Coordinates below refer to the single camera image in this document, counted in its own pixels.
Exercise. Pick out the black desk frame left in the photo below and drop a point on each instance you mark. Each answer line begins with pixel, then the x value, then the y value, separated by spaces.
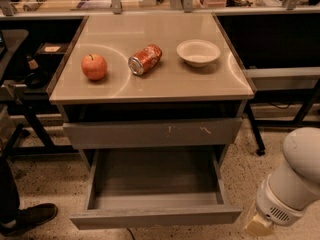
pixel 11 41

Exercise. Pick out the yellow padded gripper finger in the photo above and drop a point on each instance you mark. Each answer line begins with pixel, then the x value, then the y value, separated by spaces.
pixel 258 226

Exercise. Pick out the dark trouser leg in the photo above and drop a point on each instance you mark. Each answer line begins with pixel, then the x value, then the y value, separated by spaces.
pixel 9 196

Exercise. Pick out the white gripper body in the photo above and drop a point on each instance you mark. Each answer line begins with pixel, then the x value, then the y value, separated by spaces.
pixel 274 205

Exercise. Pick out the grey drawer cabinet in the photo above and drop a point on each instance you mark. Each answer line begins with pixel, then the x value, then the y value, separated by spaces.
pixel 150 80

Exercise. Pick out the red soda can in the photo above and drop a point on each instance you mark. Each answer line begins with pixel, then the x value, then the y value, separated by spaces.
pixel 145 59

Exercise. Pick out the grey top drawer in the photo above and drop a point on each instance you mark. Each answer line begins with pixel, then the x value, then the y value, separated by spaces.
pixel 152 133

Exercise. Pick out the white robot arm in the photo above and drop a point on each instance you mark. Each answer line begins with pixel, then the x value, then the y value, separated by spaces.
pixel 286 193

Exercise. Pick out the grey drawer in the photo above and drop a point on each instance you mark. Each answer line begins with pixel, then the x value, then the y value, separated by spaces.
pixel 152 133
pixel 145 187

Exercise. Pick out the grey shelf right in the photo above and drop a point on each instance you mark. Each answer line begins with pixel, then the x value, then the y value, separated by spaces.
pixel 284 78

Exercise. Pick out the red apple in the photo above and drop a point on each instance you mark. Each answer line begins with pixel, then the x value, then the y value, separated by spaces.
pixel 94 67

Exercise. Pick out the dark shoe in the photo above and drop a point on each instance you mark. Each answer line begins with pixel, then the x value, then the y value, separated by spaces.
pixel 16 222

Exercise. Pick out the white bowl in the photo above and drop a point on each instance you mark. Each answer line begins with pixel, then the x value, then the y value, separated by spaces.
pixel 198 53

